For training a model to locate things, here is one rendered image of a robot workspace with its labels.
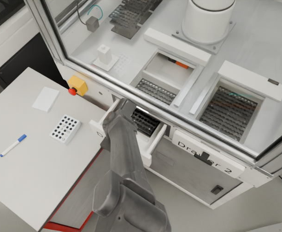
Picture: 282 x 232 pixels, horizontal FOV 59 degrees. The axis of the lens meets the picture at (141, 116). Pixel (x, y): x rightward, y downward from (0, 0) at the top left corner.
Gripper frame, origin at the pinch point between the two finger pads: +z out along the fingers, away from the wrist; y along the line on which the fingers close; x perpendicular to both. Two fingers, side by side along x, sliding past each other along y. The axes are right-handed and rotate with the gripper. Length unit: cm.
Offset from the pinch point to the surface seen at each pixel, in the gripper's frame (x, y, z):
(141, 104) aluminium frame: 1.9, 18.7, -1.7
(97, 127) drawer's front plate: 12.9, 3.0, 3.4
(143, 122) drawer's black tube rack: -1.0, 15.8, 6.5
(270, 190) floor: -82, 51, 97
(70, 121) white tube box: 31.0, 2.0, 16.6
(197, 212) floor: -45, 11, 96
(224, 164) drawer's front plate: -36.4, 16.7, 6.3
